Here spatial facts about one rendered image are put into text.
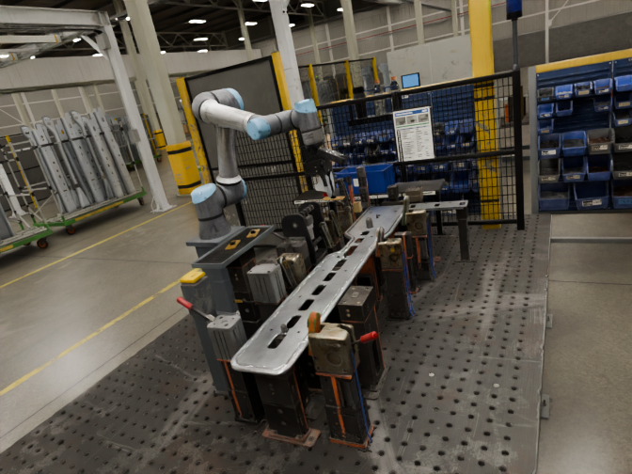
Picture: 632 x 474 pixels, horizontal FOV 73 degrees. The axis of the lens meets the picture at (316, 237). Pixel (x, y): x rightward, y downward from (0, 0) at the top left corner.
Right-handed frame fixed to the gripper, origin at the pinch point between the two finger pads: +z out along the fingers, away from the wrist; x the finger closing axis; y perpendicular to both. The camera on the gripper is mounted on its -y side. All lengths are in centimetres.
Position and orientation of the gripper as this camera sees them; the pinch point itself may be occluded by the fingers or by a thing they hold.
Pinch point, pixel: (332, 193)
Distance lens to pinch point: 162.8
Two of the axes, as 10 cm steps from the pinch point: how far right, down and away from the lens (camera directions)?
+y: -8.9, 1.0, 4.5
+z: 2.5, 9.2, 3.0
